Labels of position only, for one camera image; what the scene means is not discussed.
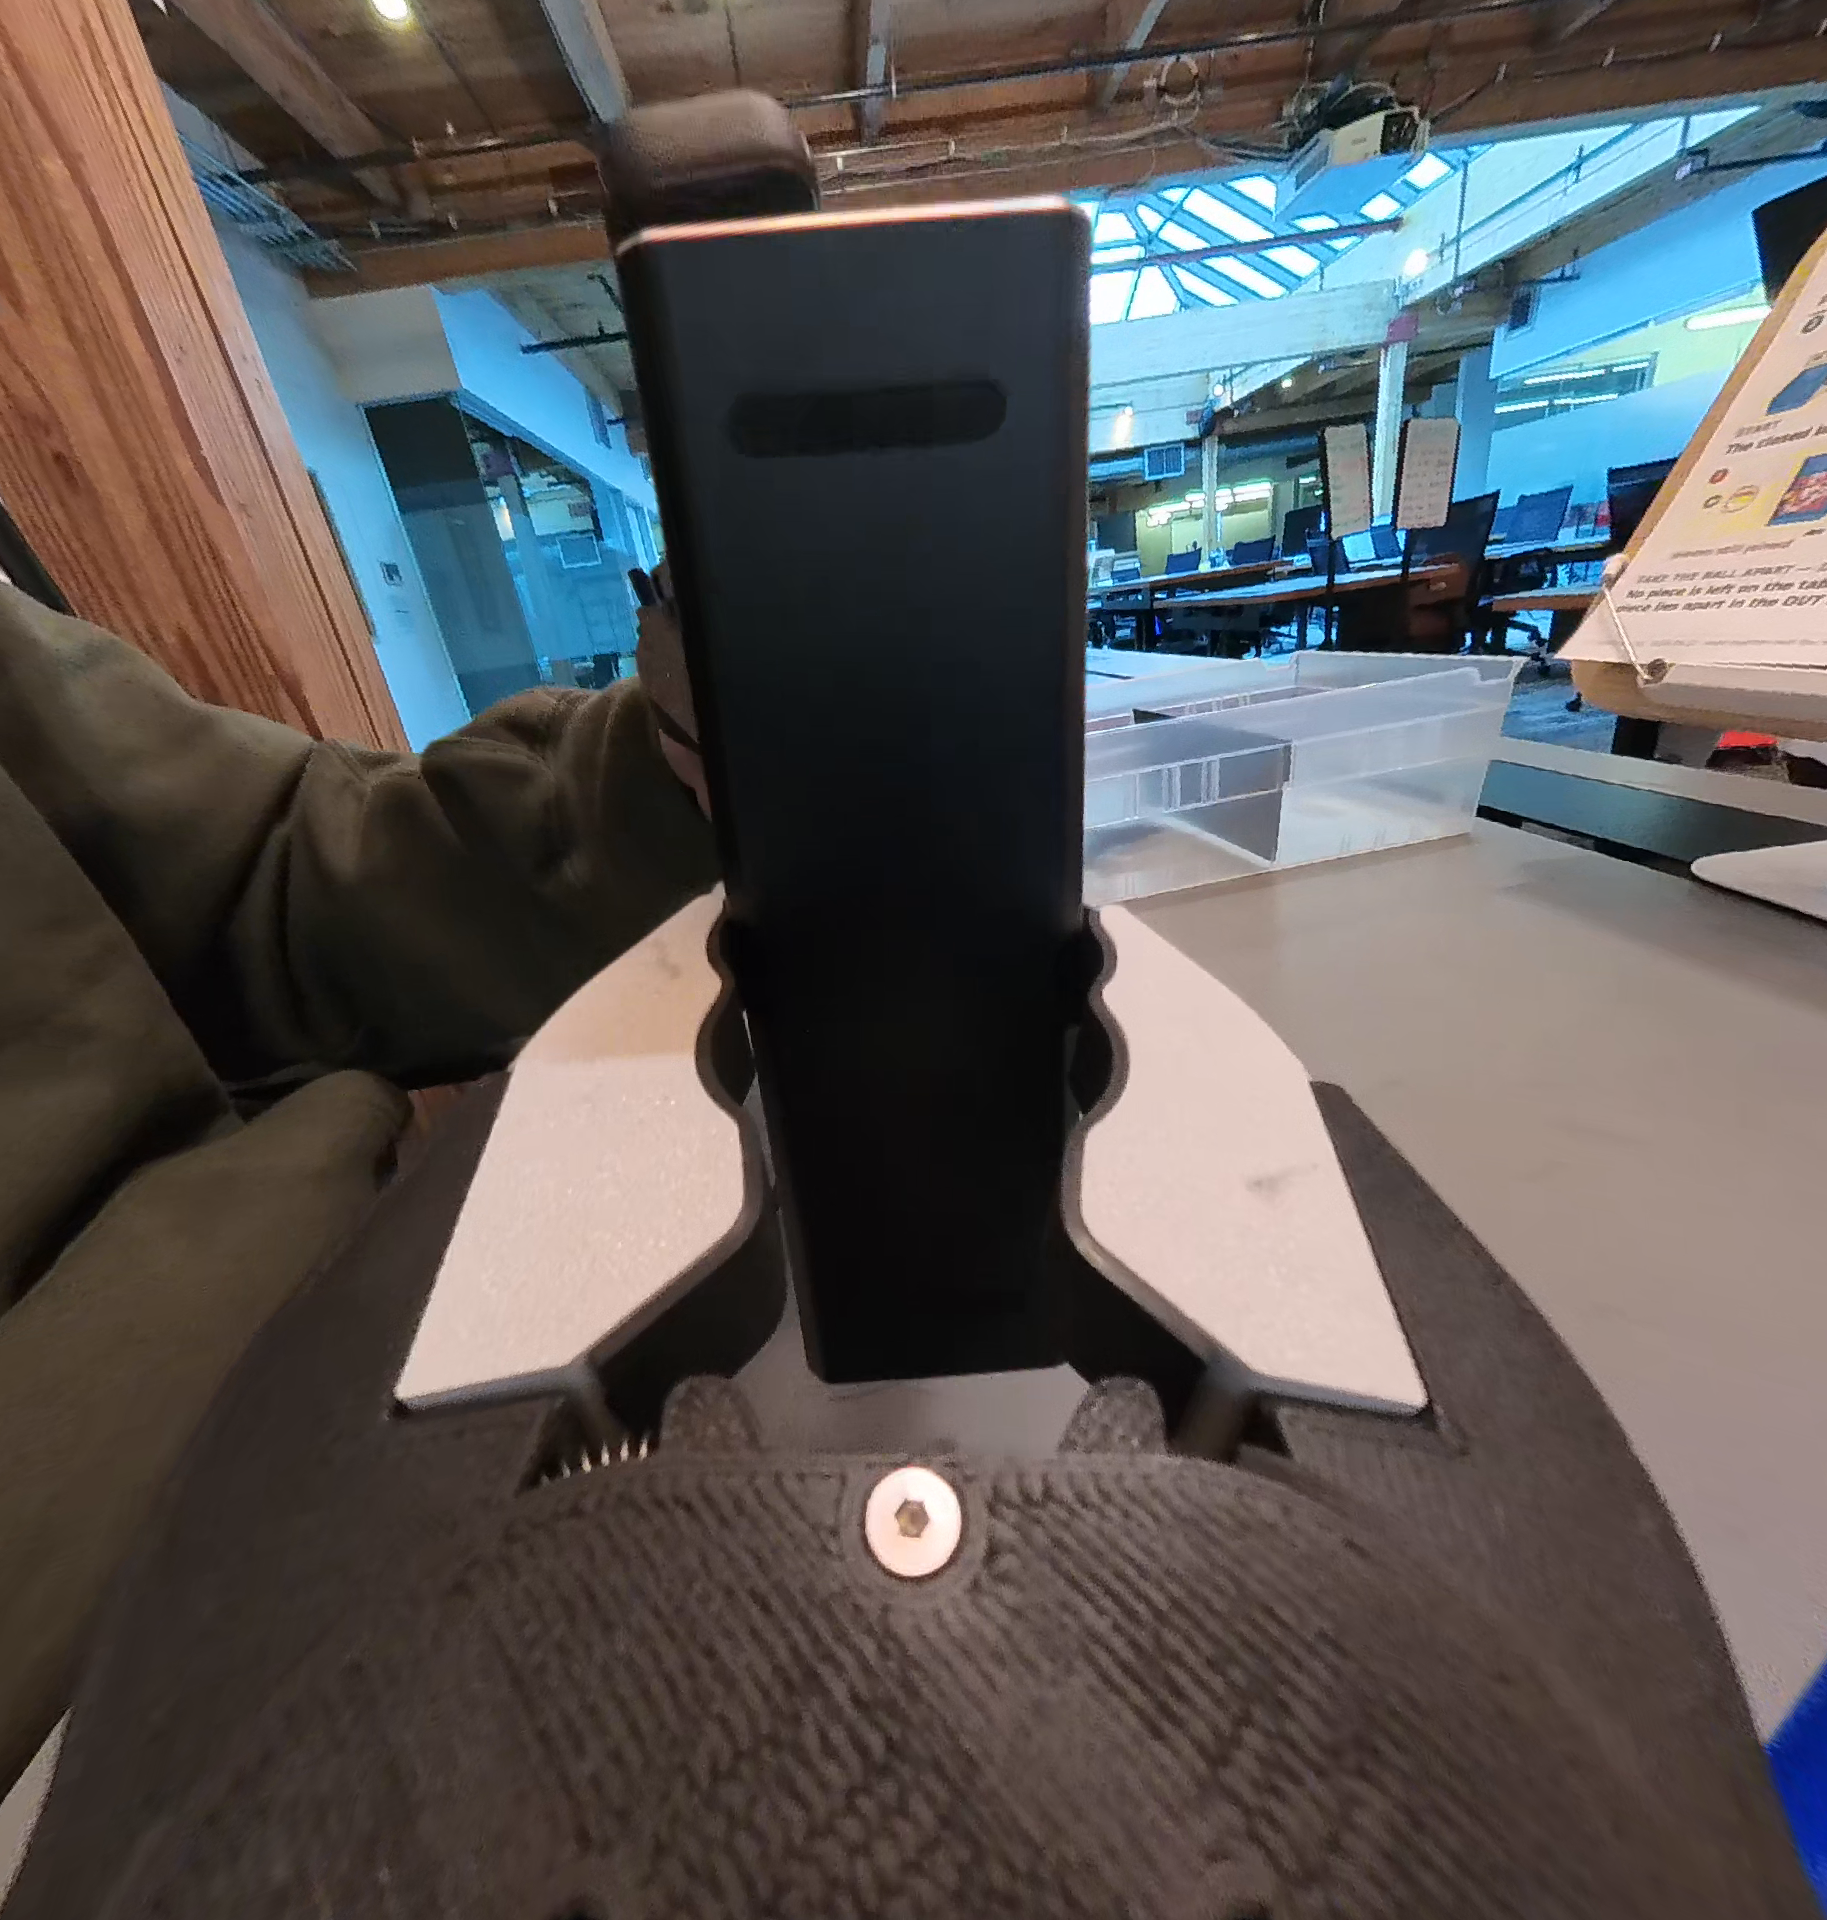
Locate wooden pillar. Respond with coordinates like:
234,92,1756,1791
0,0,413,752

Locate black rectangular box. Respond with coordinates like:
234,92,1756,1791
618,200,1096,1385

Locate person's green jacket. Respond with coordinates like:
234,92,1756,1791
0,540,413,1817

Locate person's left hand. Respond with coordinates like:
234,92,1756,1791
632,568,723,822

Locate black monitor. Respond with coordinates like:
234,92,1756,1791
1752,157,1827,302

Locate white board stand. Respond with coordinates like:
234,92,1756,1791
1694,837,1827,938

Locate grey desk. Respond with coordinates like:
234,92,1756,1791
0,812,1827,1920

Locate clear plastic bin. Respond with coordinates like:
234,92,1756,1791
1084,648,1524,905

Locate black table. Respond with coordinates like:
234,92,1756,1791
1475,756,1827,880

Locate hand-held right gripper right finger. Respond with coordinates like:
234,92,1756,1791
1060,904,1435,1419

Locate wire cable tray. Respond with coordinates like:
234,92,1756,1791
194,143,315,271

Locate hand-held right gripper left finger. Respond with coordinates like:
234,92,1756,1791
393,894,791,1415

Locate black office chair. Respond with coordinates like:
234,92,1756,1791
1430,491,1501,654

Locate ceiling projector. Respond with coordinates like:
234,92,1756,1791
1289,89,1433,173

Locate printed instruction board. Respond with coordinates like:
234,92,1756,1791
1559,179,1827,744

